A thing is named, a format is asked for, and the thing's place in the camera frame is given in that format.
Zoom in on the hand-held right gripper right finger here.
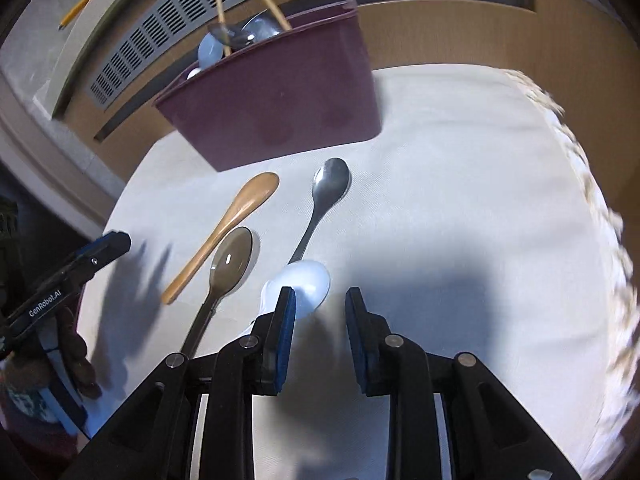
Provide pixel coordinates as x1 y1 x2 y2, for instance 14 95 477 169
345 286 568 480

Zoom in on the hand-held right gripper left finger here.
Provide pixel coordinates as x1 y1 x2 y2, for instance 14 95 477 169
57 286 297 480

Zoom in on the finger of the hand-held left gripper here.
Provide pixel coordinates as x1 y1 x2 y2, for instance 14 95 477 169
72 246 130 282
75 231 132 262

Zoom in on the white round plastic spoon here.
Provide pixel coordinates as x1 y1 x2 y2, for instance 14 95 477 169
240 259 332 341

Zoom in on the dark translucent long spoon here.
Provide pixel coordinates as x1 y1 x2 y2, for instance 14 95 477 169
177 226 255 361

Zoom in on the wooden spoon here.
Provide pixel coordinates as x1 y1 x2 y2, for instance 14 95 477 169
161 171 281 306

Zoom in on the plain steel spoon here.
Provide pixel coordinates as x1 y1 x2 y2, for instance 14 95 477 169
287 157 352 266

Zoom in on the light blue spoon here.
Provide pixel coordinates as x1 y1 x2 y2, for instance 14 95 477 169
197 32 226 68

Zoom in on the maroon plastic utensil bin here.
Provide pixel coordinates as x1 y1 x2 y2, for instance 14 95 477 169
152 0 383 173

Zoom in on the steel shovel-handle spoon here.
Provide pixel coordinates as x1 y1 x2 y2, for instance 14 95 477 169
207 21 257 51

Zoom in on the black-handled steel utensil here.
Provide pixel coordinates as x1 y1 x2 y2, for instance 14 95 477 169
240 12 287 43

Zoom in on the person's left hand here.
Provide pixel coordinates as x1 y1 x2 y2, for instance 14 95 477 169
56 305 102 399

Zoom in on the beige fringed tablecloth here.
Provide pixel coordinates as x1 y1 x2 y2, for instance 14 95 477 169
75 62 628 480

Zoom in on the grey stone countertop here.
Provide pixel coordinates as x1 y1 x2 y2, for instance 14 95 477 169
0 0 211 126

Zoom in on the long grey vent grille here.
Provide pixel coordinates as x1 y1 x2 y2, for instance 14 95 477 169
87 0 416 113

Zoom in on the brown wooden cabinet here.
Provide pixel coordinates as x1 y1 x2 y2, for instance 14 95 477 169
92 0 640 196

